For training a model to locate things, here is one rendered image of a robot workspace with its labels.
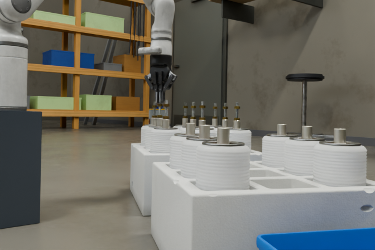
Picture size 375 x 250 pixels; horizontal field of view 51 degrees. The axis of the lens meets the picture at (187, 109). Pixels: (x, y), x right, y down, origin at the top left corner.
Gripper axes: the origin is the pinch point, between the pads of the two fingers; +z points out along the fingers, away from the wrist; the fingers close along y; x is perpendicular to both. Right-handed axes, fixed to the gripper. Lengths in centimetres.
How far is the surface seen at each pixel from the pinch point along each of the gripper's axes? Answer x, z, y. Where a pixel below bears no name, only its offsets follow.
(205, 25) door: -400, -124, 230
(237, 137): -5.5, 12.5, -26.9
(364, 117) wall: -320, 7, -9
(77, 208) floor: 23.9, 35.4, 12.7
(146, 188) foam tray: 18.0, 27.2, -9.8
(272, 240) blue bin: 49, 24, -61
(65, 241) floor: 46, 35, -9
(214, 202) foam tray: 53, 19, -53
